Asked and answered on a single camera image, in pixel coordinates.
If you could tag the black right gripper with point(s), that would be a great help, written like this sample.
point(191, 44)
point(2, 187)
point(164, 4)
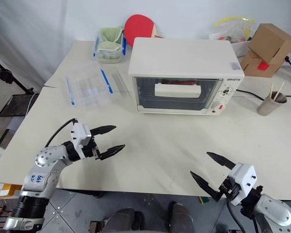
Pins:
point(230, 189)

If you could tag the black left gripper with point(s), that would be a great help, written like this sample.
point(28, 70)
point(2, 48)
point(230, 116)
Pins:
point(90, 150)

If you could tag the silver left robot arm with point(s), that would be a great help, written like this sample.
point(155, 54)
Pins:
point(42, 171)

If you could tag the small black metal part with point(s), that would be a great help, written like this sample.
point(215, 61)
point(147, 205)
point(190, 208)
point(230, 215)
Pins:
point(225, 91)

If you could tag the white toaster oven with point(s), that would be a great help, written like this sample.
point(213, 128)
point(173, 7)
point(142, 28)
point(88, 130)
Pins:
point(179, 55)

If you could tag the empty clear box blue clips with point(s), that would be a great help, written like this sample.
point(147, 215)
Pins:
point(87, 87)

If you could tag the clear box with blue clips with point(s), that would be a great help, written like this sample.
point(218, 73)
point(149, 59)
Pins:
point(109, 54)

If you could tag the metal cup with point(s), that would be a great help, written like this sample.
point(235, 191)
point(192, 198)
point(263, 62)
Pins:
point(269, 106)

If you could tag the wooden chopstick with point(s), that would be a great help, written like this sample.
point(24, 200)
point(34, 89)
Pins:
point(279, 91)
point(271, 91)

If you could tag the green cloth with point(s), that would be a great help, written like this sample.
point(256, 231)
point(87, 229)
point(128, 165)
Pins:
point(109, 36)

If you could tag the yellow paper package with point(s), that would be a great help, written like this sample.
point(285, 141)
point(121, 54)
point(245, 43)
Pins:
point(4, 189)

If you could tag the cardboard box with red tape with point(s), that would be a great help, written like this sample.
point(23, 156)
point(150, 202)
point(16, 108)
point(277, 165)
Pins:
point(254, 65)

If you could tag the red table tennis paddle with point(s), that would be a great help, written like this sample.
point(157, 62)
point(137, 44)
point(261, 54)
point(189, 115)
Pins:
point(138, 26)

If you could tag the white plastic bin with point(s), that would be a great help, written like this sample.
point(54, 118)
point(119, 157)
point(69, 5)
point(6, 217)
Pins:
point(240, 46)

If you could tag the large brown cardboard box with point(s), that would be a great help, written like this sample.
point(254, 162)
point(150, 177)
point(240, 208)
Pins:
point(274, 40)

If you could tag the clear bag with yellow zip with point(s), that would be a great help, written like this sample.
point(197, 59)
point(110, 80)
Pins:
point(235, 26)

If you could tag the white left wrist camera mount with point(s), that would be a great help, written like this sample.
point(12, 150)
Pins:
point(80, 136)

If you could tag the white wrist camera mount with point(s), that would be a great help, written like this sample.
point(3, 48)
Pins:
point(80, 136)
point(245, 179)

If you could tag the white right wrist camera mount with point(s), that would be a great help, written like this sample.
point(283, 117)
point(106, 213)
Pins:
point(245, 179)

